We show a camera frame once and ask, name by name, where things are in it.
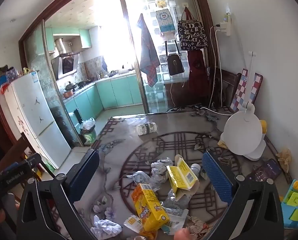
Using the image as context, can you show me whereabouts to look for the crumpled printed paper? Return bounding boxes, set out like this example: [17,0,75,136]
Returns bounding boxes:
[186,216,216,238]

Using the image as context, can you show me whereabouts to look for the white plastic wrapper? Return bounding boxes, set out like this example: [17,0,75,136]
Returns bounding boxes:
[161,206,189,235]

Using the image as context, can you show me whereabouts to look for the white wall socket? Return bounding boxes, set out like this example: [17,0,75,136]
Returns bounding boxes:
[215,14,232,37]

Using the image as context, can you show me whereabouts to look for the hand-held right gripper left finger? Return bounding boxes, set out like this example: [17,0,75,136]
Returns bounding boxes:
[16,149,100,240]

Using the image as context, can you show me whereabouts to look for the plaid apron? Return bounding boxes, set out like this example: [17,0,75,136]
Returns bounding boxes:
[136,13,161,88]

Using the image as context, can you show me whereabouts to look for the teal lower kitchen cabinets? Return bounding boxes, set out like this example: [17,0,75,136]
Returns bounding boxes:
[64,74,143,128]

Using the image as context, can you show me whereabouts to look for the black handbag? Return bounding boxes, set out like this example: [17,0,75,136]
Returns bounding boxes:
[165,40,186,76]

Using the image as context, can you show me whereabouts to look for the blue white hanging box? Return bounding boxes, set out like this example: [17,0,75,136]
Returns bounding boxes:
[155,9,177,40]

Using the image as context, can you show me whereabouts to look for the dark smartphone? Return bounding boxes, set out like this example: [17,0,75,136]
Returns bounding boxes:
[246,158,282,182]

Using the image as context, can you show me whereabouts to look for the crushed clear plastic bottle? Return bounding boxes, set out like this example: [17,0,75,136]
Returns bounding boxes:
[163,163,208,209]

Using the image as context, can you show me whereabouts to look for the yellow juice carton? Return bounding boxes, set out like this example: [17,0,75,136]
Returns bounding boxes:
[131,183,171,233]

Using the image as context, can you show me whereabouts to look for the yellow cardboard box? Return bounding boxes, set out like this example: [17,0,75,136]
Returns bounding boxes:
[166,154,199,202]

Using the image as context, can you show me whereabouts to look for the blue box with coloured notes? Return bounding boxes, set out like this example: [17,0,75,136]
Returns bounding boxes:
[280,179,298,229]

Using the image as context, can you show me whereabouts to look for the white desk fan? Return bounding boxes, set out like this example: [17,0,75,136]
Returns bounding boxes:
[220,51,267,162]

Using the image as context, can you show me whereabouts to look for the crumpled white paper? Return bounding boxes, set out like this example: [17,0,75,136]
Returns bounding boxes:
[90,215,123,240]

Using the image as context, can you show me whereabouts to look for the white refrigerator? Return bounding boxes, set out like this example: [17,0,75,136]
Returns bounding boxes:
[4,70,72,169]

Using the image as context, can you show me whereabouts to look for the printed tote bag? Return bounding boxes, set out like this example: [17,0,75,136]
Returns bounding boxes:
[177,7,208,51]

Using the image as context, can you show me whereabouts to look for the white cable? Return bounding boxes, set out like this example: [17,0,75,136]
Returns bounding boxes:
[209,26,234,115]

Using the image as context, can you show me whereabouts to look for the teal kitchen cabinets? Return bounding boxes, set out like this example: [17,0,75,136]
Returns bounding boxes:
[45,27,93,55]
[64,74,143,128]

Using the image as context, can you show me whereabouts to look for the white yellow snack wrapper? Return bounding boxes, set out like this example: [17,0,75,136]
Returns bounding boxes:
[123,214,143,233]

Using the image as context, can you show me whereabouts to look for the green trash bin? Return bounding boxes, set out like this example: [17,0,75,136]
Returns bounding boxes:
[79,117,97,145]

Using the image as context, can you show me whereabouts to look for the crumpled beige tissue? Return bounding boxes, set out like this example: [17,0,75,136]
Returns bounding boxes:
[276,148,292,173]

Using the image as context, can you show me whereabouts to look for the checkered chair cushion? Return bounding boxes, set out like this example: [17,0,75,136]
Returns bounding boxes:
[233,69,263,113]

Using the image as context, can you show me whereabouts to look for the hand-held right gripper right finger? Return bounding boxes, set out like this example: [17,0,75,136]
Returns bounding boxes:
[202,151,284,240]

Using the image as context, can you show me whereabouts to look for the crumpled silver foil wrapper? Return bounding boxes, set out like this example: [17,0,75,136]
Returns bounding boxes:
[151,157,173,183]

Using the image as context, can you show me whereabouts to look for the dark wooden chair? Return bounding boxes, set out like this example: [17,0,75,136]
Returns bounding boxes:
[213,69,242,110]

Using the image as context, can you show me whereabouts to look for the red blue box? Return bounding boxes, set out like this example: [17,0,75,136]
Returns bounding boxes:
[0,79,14,95]

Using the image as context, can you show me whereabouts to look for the glass sliding door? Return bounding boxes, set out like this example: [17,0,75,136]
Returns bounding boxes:
[22,20,84,148]

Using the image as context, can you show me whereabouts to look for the floral tablecloth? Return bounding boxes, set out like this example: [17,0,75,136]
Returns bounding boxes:
[71,107,297,240]

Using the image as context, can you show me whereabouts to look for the dark red garment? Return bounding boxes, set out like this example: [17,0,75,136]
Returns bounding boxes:
[187,50,211,105]

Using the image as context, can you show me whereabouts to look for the range hood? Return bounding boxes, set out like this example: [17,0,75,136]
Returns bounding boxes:
[51,37,80,79]

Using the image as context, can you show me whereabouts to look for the crumpled clear plastic film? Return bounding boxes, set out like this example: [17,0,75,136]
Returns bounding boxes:
[126,170,159,193]

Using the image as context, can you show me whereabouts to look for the teal upper kitchen cabinets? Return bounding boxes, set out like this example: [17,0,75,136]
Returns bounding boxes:
[45,27,93,55]

